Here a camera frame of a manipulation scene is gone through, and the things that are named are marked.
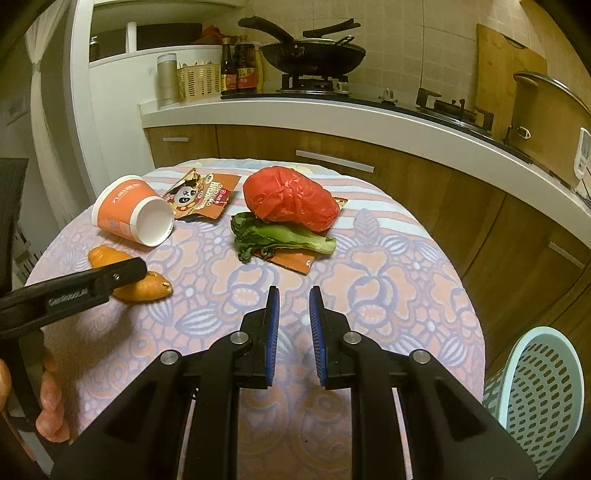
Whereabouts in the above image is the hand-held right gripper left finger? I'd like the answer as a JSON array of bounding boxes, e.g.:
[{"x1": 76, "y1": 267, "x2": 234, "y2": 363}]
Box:
[{"x1": 48, "y1": 285, "x2": 281, "y2": 480}]

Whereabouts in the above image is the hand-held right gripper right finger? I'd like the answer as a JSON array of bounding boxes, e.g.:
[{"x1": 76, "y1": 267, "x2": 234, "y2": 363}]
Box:
[{"x1": 308, "y1": 285, "x2": 539, "y2": 480}]

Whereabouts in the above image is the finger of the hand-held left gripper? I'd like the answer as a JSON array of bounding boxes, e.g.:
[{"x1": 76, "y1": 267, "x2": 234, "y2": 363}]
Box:
[{"x1": 91, "y1": 256, "x2": 149, "y2": 299}]

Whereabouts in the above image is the orange peel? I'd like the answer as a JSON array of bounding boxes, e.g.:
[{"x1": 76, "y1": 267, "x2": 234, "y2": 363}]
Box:
[{"x1": 89, "y1": 247, "x2": 174, "y2": 303}]

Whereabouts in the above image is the orange white paper cup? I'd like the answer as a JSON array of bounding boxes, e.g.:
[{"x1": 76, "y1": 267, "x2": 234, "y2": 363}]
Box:
[{"x1": 91, "y1": 174, "x2": 175, "y2": 247}]

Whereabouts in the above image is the brown panda snack wrapper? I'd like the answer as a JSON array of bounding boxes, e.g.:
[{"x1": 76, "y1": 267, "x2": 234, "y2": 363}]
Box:
[
  {"x1": 270, "y1": 196, "x2": 349, "y2": 275},
  {"x1": 164, "y1": 168, "x2": 241, "y2": 222}
]

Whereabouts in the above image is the green bok choy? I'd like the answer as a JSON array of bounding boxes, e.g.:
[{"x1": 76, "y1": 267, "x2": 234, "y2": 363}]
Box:
[{"x1": 230, "y1": 212, "x2": 337, "y2": 263}]

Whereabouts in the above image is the red plastic bag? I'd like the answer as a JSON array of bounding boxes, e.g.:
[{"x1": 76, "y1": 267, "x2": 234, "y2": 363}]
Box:
[{"x1": 243, "y1": 166, "x2": 340, "y2": 233}]

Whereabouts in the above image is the light blue perforated basket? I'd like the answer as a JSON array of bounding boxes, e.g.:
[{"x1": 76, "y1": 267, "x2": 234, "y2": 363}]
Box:
[{"x1": 482, "y1": 326, "x2": 583, "y2": 478}]

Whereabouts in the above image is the person's left hand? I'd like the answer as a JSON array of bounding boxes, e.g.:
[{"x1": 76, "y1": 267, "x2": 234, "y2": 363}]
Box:
[{"x1": 0, "y1": 353, "x2": 71, "y2": 445}]

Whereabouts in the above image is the pink patterned tablecloth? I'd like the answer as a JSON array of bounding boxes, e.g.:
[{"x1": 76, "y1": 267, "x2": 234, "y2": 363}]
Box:
[{"x1": 25, "y1": 158, "x2": 485, "y2": 480}]

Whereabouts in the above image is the steel thermos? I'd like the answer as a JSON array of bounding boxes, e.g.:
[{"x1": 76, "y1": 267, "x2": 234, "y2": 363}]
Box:
[{"x1": 157, "y1": 52, "x2": 178, "y2": 108}]

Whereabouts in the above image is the white curtain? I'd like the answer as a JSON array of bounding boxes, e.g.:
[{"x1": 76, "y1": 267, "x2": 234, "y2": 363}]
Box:
[{"x1": 25, "y1": 14, "x2": 63, "y2": 185}]

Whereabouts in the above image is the yellow plastic basket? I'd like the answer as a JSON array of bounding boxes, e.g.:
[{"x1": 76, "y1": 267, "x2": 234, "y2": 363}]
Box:
[{"x1": 177, "y1": 62, "x2": 222, "y2": 101}]

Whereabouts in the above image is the dark sauce bottle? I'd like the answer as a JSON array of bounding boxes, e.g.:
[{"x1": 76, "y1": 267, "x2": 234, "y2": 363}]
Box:
[
  {"x1": 221, "y1": 37, "x2": 238, "y2": 95},
  {"x1": 236, "y1": 36, "x2": 258, "y2": 90}
]

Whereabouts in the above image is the black gas stove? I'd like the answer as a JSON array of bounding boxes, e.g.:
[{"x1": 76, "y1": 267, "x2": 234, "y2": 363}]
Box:
[{"x1": 221, "y1": 74, "x2": 539, "y2": 162}]

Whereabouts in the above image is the black wok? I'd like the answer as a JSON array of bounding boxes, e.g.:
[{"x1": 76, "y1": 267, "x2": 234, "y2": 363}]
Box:
[{"x1": 260, "y1": 19, "x2": 368, "y2": 77}]

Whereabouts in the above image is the brown rice cooker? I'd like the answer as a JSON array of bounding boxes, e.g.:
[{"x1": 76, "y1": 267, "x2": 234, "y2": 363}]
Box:
[{"x1": 505, "y1": 70, "x2": 591, "y2": 185}]

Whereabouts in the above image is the wooden cutting board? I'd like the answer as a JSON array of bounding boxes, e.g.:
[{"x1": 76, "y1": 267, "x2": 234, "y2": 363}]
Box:
[{"x1": 475, "y1": 23, "x2": 548, "y2": 134}]

